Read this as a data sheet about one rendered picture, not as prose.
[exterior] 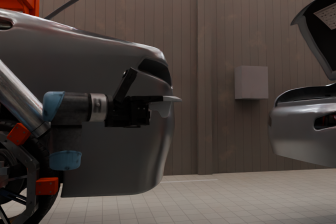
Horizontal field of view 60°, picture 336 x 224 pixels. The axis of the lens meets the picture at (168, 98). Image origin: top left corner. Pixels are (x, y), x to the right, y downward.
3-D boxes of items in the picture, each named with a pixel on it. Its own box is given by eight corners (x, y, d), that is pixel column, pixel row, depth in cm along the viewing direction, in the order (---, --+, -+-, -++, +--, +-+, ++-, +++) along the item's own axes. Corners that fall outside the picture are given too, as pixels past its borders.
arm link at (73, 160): (76, 163, 81) (77, 124, 82) (84, 170, 71) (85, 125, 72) (45, 165, 78) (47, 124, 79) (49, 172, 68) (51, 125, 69)
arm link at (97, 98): (85, 96, 81) (92, 89, 73) (102, 96, 83) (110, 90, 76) (85, 123, 79) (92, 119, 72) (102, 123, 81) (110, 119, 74)
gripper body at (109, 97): (142, 127, 86) (101, 127, 81) (141, 99, 88) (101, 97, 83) (152, 124, 80) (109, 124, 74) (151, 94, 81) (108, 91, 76)
